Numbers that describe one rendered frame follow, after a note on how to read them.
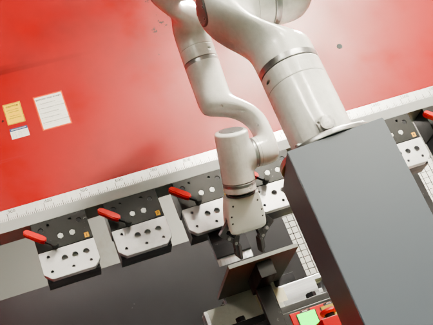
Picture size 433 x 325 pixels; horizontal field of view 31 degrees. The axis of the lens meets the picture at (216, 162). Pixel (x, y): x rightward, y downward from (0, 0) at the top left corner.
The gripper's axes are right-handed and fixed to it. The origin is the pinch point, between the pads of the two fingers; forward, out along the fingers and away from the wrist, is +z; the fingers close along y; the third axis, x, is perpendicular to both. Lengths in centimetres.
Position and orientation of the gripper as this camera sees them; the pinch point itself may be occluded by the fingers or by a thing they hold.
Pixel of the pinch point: (249, 247)
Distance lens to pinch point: 203.1
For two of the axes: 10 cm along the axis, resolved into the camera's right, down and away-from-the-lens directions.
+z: 1.6, 9.5, 2.7
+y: -9.2, 2.4, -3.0
